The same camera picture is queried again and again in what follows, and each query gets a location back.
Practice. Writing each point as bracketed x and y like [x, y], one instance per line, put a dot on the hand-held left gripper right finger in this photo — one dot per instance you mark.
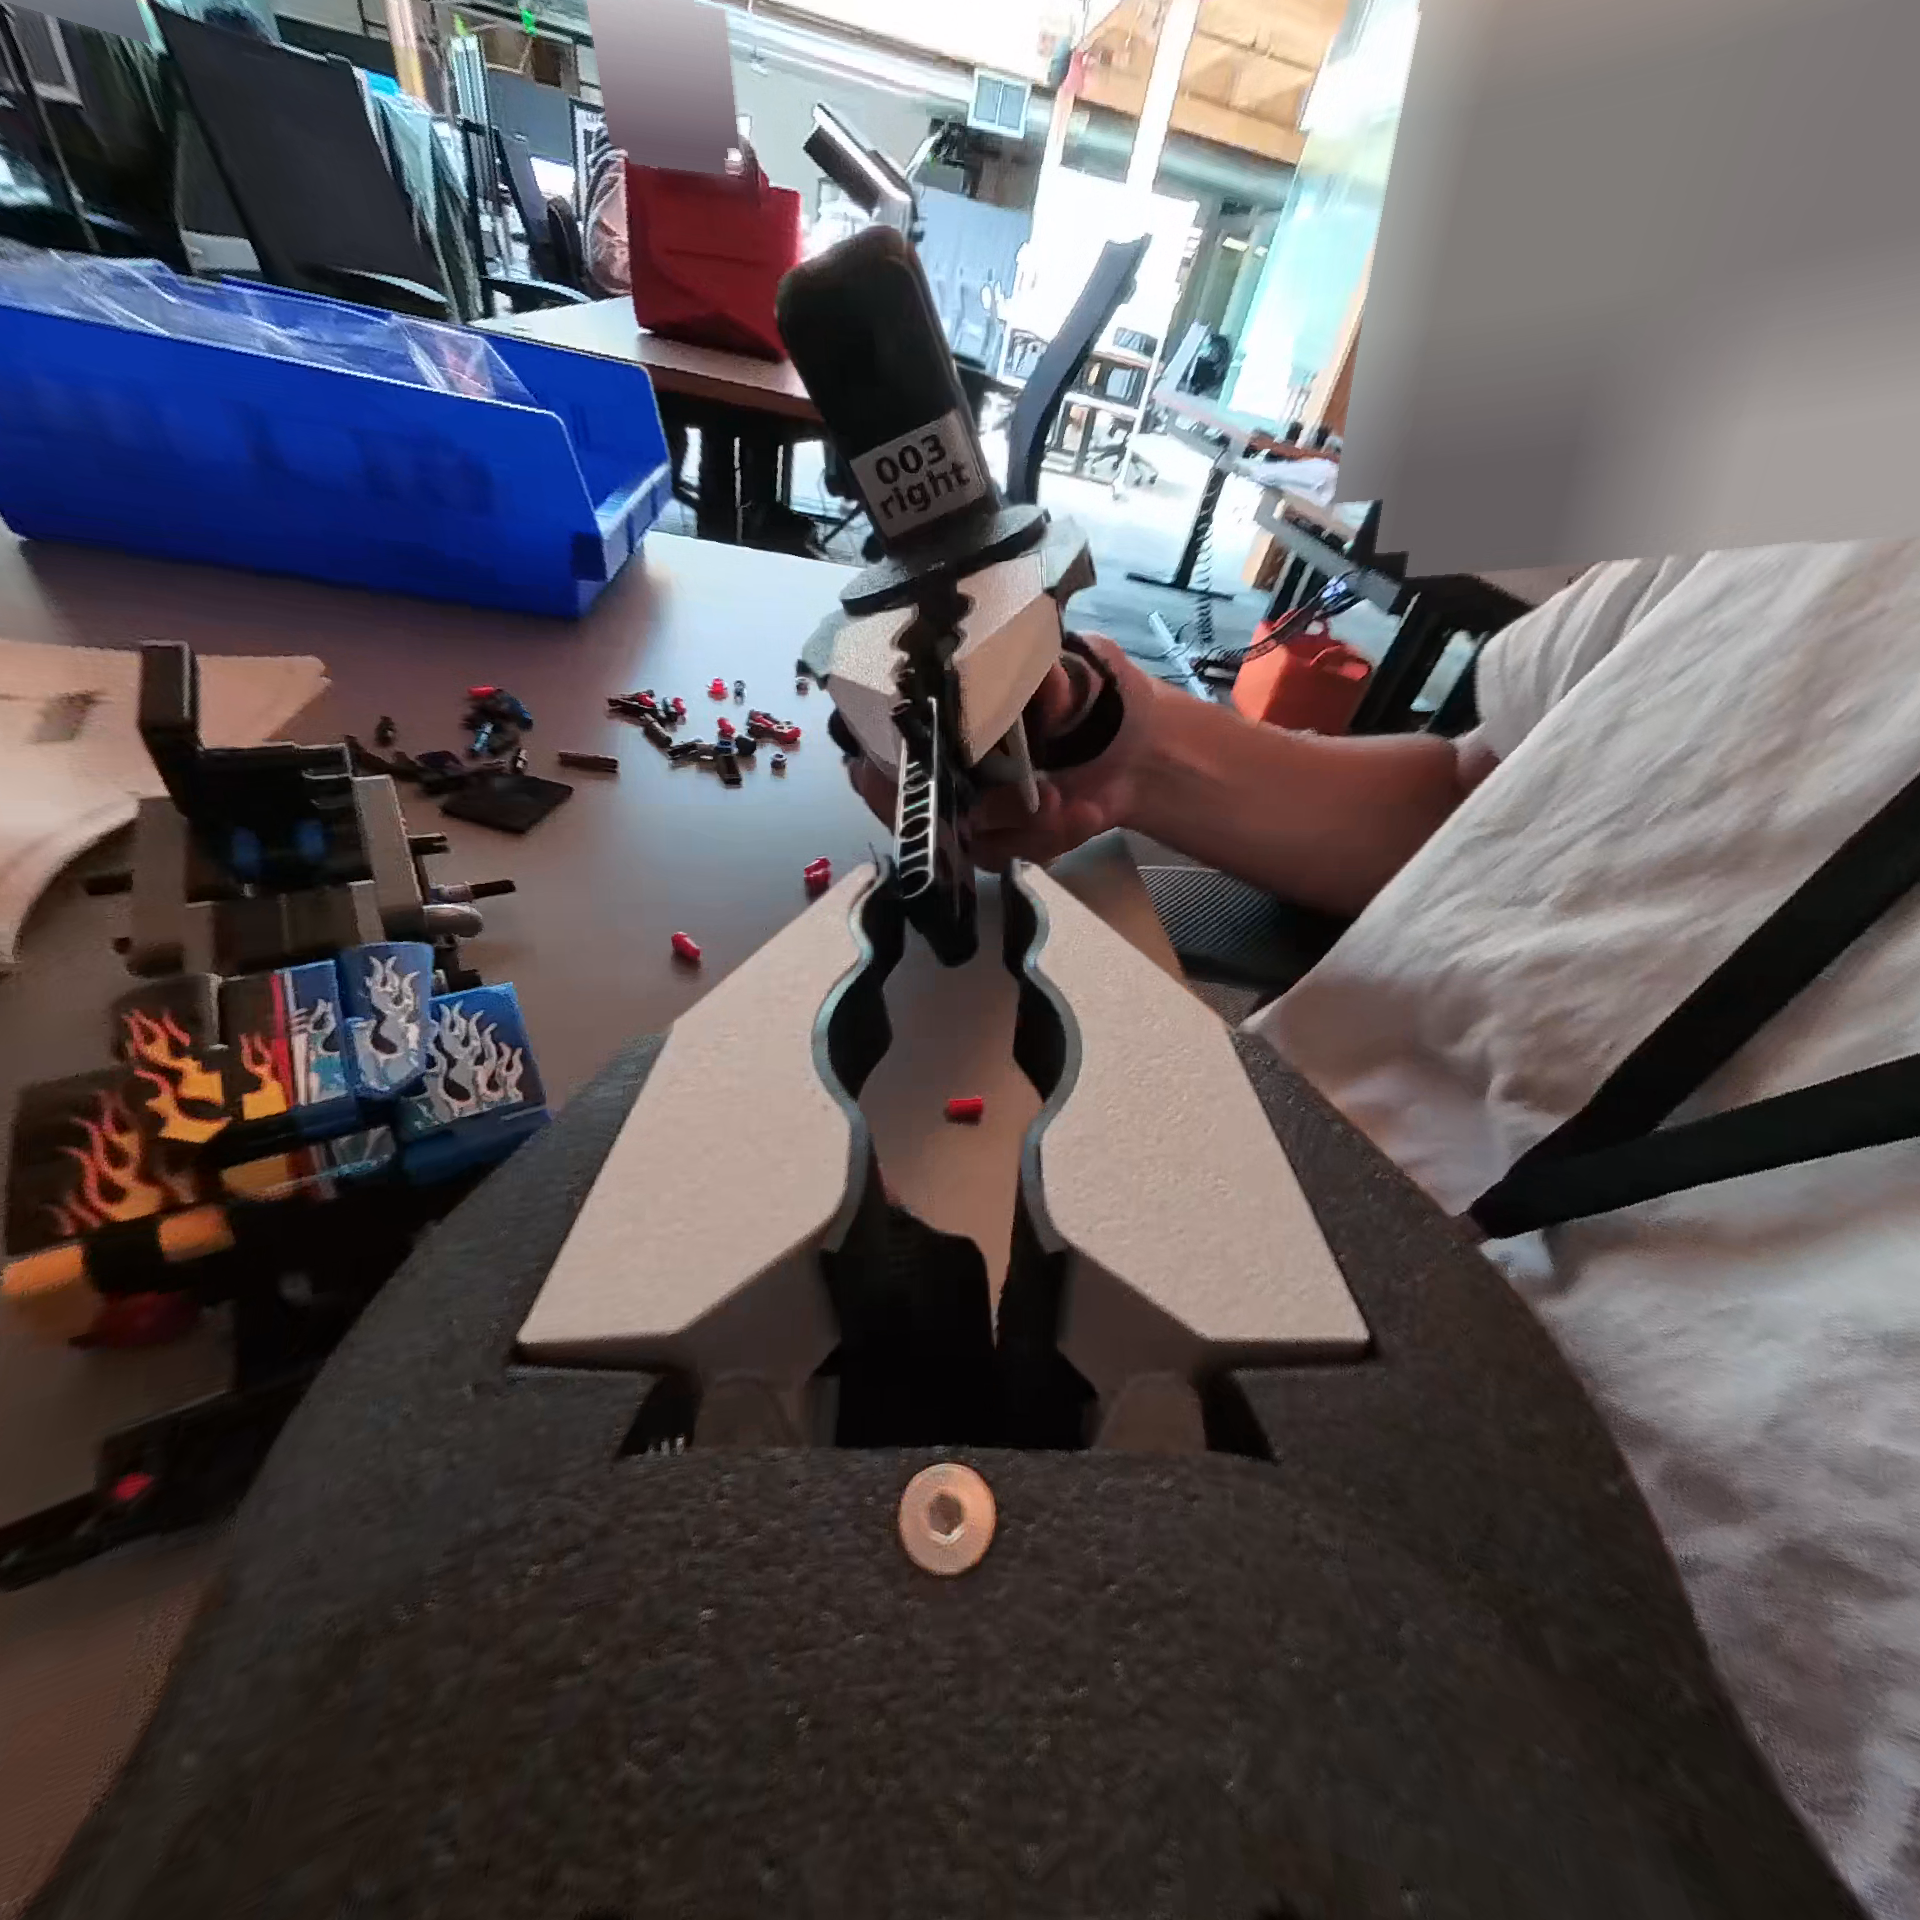
[1201, 1184]

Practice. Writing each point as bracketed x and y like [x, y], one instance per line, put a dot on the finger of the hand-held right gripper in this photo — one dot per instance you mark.
[861, 674]
[1013, 661]

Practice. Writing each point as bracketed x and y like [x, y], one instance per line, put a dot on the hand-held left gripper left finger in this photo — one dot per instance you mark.
[705, 1170]

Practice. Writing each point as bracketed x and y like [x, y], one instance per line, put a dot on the scattered small lego pieces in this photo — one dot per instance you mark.
[705, 734]

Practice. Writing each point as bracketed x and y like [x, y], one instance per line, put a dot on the black square lego plate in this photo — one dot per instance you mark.
[509, 804]

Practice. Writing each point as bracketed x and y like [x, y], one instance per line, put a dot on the flame-printed lego truck model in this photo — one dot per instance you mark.
[271, 961]

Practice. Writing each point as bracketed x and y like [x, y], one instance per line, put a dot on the black lego chassis piece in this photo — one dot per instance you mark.
[135, 1500]

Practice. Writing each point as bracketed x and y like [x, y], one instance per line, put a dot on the lego instruction booklet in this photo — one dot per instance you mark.
[89, 751]

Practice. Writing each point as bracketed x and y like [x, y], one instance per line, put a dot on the person's right hand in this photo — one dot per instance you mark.
[1125, 797]

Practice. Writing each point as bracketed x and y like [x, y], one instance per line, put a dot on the red bag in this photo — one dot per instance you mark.
[714, 255]

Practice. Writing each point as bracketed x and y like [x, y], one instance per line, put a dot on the grey high-back office chair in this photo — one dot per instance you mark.
[1072, 345]

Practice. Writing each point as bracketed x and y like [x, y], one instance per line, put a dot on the brown wooden table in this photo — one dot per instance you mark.
[629, 338]

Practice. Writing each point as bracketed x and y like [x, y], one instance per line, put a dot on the grey mesh office chair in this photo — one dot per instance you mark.
[1231, 932]

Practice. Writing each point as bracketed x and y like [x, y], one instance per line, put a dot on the orange bag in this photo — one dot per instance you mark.
[1299, 682]

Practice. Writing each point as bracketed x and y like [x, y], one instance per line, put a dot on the standing desk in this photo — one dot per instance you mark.
[1231, 428]

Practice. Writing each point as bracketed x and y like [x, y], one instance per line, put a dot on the green jacket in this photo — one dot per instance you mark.
[421, 182]

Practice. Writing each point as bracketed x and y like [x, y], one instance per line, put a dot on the blue plastic bin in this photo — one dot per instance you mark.
[300, 465]

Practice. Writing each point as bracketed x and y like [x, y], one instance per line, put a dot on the clear plastic bag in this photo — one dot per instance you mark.
[271, 324]

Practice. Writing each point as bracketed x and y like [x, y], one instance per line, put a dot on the black office chair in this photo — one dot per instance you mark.
[300, 165]

